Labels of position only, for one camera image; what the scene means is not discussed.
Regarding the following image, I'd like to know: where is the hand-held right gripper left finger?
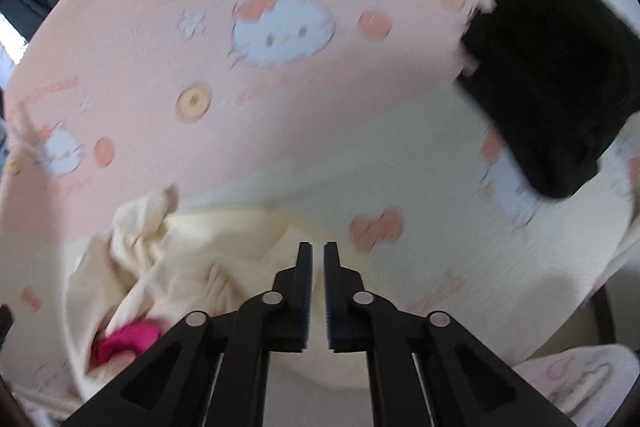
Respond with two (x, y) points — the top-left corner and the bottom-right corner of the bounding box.
(65, 242), (313, 427)

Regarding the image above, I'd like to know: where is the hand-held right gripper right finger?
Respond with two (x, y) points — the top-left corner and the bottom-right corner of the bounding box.
(324, 242), (576, 427)

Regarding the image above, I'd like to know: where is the cream and magenta garment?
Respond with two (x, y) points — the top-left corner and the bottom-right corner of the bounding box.
(62, 184), (321, 400)

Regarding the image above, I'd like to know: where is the pink cat printed blanket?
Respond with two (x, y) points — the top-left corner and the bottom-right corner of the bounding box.
(0, 0), (640, 408)

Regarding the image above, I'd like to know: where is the black garment pile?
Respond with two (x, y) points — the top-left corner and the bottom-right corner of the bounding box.
(452, 0), (636, 200)

